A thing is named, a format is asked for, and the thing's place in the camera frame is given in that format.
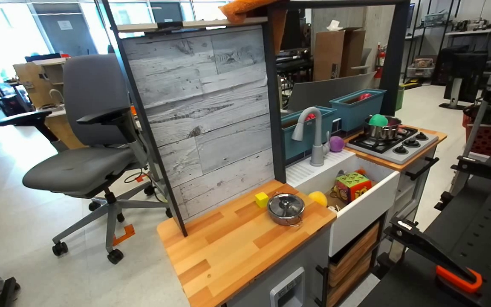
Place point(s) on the brown cardboard box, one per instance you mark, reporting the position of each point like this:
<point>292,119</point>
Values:
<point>355,51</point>
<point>329,52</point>

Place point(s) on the metal pot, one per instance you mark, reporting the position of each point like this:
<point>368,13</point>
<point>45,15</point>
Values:
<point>392,129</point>

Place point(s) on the black monitor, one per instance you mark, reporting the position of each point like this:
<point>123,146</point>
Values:
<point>166,10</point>

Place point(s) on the white toy sink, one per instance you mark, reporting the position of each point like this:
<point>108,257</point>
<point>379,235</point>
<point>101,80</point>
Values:
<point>365,213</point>

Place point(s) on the round metal dish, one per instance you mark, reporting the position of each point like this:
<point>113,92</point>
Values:
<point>287,208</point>

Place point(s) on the black pegboard table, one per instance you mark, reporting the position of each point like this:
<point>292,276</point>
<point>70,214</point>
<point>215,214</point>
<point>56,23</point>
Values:
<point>484,238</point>

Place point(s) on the wooden drawer front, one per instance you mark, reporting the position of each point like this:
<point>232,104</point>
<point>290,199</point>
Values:
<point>353,260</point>

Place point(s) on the purple ball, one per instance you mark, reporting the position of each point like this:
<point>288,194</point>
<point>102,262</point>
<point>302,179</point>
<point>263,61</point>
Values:
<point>336,143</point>

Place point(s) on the grey toy stove top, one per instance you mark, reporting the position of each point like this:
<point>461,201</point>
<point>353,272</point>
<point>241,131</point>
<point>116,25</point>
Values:
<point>396,151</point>

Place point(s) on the red perforated panel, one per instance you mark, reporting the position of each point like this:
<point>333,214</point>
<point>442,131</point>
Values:
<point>489,139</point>

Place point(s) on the red toy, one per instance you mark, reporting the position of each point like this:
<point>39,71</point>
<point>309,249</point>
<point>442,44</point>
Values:
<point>363,95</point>

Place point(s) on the yellow block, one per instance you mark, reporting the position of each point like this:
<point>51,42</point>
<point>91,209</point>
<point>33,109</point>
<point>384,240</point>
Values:
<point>261,199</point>

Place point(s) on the yellow ball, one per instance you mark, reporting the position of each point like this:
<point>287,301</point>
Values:
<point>317,197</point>

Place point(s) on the grey office chair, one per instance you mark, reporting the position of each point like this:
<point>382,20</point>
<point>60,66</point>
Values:
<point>80,163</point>

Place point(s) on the white board panel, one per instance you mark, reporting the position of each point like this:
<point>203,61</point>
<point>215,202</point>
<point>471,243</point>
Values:
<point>200,112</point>

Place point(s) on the grey toy dispenser recess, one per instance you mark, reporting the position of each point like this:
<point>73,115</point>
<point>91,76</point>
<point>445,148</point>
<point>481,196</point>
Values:
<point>288,289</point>

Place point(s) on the grey toy faucet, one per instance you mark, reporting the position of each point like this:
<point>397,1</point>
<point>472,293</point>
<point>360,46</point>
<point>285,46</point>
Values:
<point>317,150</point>

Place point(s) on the red fire extinguisher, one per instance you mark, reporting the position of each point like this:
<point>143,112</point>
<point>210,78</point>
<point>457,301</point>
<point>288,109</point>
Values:
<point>379,56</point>

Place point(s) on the green plush ball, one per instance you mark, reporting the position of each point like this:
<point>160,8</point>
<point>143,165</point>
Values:
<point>377,119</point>

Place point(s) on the black frame post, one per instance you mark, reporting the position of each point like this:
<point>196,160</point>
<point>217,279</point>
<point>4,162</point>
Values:
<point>273,112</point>
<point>155,153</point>
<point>392,56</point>

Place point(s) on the grey desk partition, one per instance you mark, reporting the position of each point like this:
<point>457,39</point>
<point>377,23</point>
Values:
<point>319,93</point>

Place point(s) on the colourful puzzle cube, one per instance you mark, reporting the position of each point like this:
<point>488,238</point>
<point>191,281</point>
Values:
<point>351,184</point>

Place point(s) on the teal plastic planter box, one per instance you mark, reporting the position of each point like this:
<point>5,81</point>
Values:
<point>358,112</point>
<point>297,148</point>

